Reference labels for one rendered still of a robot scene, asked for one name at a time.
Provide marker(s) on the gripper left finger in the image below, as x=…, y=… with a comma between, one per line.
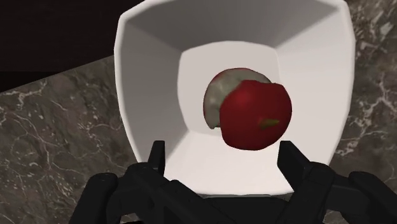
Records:
x=139, y=189

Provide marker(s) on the red apple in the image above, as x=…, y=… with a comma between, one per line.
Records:
x=251, y=118

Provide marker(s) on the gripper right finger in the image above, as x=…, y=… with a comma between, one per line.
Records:
x=322, y=189

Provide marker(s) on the white angular bowl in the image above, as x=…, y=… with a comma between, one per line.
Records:
x=149, y=102

